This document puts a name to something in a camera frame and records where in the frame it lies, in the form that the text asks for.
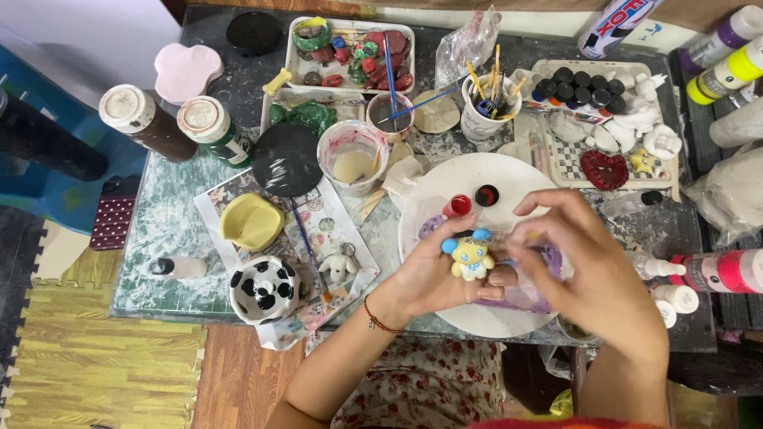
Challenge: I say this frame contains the green painted ring bowl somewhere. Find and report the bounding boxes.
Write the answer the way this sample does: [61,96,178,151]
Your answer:
[292,17,333,52]

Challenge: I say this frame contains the red heart clay piece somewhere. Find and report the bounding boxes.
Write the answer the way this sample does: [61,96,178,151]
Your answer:
[580,149,630,191]

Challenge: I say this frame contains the white puppy figurine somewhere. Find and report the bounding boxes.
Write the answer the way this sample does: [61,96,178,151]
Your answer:
[318,253,360,284]

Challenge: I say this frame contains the dark blue thin paintbrush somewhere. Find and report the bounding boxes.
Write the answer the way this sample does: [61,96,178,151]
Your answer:
[289,199,332,302]

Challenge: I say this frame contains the person's right hand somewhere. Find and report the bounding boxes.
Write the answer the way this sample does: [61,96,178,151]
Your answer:
[498,189,664,359]

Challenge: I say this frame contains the cow print ceramic bowl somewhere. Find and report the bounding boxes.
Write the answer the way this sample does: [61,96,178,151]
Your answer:
[229,256,302,325]

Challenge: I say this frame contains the plastic cup of milky water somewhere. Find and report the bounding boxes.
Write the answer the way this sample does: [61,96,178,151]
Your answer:
[317,120,389,197]

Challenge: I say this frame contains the printed paper sheet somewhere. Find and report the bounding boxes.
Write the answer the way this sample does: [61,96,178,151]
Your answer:
[194,170,382,351]

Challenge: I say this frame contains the yellow figurine with blue ears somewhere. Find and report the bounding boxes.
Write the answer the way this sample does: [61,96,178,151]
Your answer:
[441,228,497,282]

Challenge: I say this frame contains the black slatted side rack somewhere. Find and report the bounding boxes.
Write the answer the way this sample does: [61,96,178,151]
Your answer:
[668,48,763,331]

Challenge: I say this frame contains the small white capped bottle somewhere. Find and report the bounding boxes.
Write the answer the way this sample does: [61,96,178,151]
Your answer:
[650,284,699,315]

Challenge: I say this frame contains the wooden craft sticks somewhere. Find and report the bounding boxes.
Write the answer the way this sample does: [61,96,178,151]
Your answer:
[358,187,388,221]

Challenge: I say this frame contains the purple plastic sheet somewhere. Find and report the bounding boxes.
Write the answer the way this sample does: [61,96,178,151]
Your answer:
[477,244,565,314]

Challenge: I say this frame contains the brown paint bottle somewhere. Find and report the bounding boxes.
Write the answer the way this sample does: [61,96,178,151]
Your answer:
[98,84,199,163]

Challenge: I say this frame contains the round wooden disc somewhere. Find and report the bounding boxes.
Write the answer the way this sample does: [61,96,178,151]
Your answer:
[412,89,461,134]

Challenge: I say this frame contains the yellow paint bottle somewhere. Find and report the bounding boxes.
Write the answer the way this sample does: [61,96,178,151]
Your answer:
[686,36,763,106]

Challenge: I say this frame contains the maroon polka dot pouch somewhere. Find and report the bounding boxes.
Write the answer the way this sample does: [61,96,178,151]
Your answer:
[89,176,141,251]

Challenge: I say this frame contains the green cutting mat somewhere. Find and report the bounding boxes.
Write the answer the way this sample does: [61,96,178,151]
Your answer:
[113,149,263,315]

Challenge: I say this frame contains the plain white bottle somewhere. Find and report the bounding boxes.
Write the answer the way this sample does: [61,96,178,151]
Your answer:
[708,95,763,150]

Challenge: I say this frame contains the red bead bracelet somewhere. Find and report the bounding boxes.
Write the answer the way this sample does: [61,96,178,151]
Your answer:
[362,294,404,334]

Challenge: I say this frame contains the black cylindrical object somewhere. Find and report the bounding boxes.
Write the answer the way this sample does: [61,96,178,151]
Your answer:
[0,89,110,182]

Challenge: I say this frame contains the shallow white tray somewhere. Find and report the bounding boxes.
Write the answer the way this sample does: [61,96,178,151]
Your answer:
[260,88,366,135]

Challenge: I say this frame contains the pink flower-shaped plate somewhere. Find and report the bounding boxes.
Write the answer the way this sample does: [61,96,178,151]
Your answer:
[154,43,225,106]

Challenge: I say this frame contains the person's floral dress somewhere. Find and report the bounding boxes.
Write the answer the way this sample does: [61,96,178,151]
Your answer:
[307,330,507,429]

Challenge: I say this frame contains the pale yellow bone piece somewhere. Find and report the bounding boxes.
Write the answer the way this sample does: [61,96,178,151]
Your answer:
[263,68,294,96]

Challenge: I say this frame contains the large black round lid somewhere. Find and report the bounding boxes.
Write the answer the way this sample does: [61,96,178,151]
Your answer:
[251,123,324,199]

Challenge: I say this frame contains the green paint bottle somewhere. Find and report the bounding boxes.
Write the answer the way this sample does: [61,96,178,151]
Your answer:
[177,95,256,169]

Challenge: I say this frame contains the blue plastic chair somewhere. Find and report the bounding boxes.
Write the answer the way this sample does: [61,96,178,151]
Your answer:
[0,44,150,236]

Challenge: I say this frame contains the small open red paint pot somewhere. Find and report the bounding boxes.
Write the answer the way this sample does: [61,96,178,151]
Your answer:
[442,195,473,219]

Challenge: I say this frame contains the white round palette plate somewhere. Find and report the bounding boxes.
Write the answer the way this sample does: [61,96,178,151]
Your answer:
[398,153,574,339]

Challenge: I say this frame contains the purple paint bottle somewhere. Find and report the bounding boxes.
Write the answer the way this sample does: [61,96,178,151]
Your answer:
[680,5,763,75]

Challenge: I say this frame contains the small cup of brown water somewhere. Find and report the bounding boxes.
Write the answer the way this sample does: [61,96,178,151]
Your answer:
[365,91,416,143]

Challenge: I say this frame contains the person's left hand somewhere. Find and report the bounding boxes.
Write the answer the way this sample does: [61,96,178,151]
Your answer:
[372,213,519,331]

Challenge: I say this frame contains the white mug of brushes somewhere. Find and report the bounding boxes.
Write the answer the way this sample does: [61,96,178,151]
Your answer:
[460,74,523,143]

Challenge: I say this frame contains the plastic bag of white clay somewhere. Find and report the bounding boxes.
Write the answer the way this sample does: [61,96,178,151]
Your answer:
[682,146,763,246]

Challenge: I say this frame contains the yellow ceramic bowl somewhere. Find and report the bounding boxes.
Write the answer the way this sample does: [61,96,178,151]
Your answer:
[219,192,286,252]

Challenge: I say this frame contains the white spray can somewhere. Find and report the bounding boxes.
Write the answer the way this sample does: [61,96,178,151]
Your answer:
[577,0,664,60]

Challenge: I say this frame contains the clear plastic bag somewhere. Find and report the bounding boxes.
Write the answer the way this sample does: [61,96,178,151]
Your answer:
[434,6,503,90]

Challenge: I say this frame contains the crumpled white tissue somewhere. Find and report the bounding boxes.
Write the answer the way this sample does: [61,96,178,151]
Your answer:
[381,156,424,209]

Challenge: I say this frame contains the green clay figure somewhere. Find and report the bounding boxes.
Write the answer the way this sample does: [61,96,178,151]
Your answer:
[269,100,337,138]

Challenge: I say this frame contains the clear bottle with black cap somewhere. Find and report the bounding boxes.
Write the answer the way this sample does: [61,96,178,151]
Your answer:
[599,189,664,219]

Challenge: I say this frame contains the white tray of painted figures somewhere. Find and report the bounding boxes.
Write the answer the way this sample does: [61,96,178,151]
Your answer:
[285,16,416,95]

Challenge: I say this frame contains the white bottle with black cap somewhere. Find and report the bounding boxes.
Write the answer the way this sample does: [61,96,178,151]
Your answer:
[148,256,208,281]

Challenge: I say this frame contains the pink paint bottle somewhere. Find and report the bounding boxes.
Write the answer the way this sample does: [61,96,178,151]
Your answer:
[669,249,763,294]

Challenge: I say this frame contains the set of black-capped paint pots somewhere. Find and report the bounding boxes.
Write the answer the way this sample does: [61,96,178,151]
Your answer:
[531,66,628,118]

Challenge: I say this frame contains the white nozzle glue bottle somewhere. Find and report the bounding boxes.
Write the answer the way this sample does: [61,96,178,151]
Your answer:
[626,250,686,281]

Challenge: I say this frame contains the small black round lid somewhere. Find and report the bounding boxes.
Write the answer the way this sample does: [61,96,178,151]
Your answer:
[226,11,282,57]

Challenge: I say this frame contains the yellow foam puzzle mat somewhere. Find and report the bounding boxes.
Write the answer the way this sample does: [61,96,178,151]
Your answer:
[0,220,207,429]

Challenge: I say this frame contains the checkered tray of white figurines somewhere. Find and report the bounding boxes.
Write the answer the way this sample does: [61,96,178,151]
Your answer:
[513,60,682,191]

